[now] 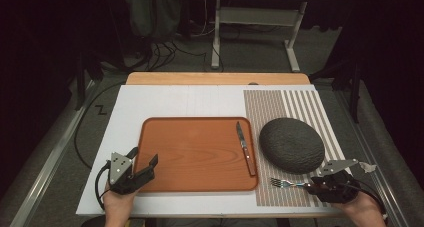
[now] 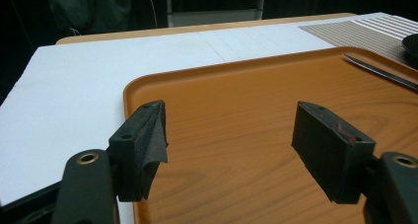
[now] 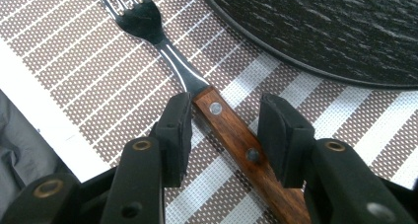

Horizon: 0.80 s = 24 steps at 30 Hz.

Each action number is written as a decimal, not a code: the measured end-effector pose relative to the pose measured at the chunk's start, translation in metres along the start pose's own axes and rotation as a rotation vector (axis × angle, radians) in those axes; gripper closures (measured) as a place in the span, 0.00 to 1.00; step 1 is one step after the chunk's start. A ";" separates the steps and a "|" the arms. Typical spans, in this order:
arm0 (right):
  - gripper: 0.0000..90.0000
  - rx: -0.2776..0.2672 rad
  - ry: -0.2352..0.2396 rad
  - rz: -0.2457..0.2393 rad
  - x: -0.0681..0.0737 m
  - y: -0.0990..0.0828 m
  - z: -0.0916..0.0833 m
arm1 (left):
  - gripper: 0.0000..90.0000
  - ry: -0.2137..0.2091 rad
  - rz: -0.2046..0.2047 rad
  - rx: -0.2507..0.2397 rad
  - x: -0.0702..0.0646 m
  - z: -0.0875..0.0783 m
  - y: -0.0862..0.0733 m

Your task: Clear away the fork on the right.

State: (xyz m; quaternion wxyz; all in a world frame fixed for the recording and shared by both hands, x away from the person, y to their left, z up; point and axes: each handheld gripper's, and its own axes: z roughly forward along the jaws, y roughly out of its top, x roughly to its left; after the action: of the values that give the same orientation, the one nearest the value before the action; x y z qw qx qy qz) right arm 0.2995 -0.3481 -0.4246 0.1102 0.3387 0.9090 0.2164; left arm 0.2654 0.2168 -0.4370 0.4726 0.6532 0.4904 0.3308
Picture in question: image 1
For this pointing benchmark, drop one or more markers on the white foam board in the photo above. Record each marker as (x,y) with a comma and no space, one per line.
(166,100)

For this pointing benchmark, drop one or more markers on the dark hanging cloth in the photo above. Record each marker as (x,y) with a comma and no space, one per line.
(153,10)

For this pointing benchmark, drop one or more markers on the striped placemat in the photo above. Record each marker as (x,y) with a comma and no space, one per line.
(266,103)

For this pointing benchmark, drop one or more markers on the brown wooden tray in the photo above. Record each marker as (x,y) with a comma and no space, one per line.
(196,153)

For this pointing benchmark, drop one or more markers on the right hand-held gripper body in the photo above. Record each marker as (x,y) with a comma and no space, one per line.
(338,187)

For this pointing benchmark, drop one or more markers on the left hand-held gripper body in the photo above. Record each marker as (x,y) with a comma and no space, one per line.
(118,173)

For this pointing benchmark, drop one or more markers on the metal floor rail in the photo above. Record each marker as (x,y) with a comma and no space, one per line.
(370,147)
(50,163)

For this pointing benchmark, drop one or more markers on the dark textured oval plate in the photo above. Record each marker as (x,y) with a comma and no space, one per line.
(290,143)

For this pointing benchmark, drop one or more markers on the silver fork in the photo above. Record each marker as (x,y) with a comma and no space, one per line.
(283,183)

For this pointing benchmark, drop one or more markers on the white metal desk frame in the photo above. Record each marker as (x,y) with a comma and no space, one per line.
(256,15)

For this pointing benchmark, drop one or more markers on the black metal stand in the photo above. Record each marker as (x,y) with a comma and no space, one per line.
(80,77)
(355,87)

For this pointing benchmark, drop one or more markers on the wooden table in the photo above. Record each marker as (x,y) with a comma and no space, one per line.
(216,78)

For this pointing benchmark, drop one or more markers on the person's left hand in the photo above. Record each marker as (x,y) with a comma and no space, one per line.
(117,205)

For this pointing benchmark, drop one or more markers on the crumpled white paper scrap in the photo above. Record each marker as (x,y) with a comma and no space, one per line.
(367,167)

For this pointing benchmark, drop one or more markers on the person's right hand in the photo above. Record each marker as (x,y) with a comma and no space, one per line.
(361,208)

